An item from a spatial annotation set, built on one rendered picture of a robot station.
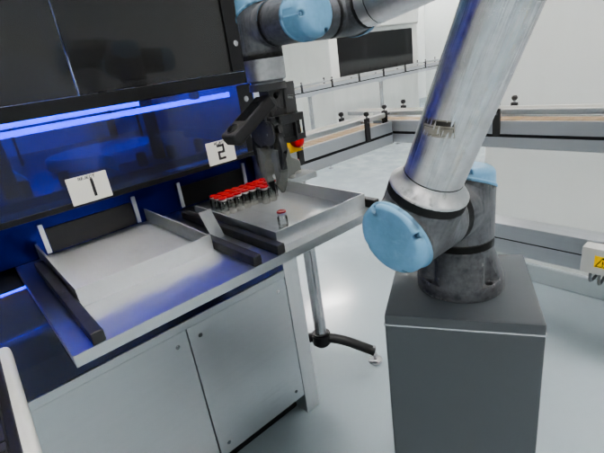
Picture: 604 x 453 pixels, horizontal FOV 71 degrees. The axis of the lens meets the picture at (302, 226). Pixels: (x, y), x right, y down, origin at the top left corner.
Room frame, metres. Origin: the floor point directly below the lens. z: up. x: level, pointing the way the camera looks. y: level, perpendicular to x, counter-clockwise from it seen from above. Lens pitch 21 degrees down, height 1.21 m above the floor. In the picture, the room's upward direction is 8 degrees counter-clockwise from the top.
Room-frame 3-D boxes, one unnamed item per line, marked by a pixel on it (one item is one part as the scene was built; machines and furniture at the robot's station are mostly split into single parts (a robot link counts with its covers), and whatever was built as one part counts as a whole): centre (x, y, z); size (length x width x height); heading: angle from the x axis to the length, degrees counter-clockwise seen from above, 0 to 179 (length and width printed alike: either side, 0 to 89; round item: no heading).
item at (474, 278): (0.69, -0.28, 0.84); 0.15 x 0.15 x 0.10
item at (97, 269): (0.85, 0.39, 0.90); 0.34 x 0.26 x 0.04; 39
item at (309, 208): (0.97, 0.06, 0.90); 0.34 x 0.26 x 0.04; 38
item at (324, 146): (1.60, -0.13, 0.92); 0.69 x 0.15 x 0.16; 129
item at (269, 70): (0.86, 0.03, 1.20); 0.08 x 0.08 x 0.05
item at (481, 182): (0.69, -0.27, 0.96); 0.13 x 0.12 x 0.14; 129
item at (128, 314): (0.90, 0.22, 0.87); 0.70 x 0.48 x 0.02; 129
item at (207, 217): (0.84, 0.16, 0.91); 0.14 x 0.03 x 0.06; 39
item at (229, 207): (1.06, 0.12, 0.90); 0.18 x 0.02 x 0.05; 128
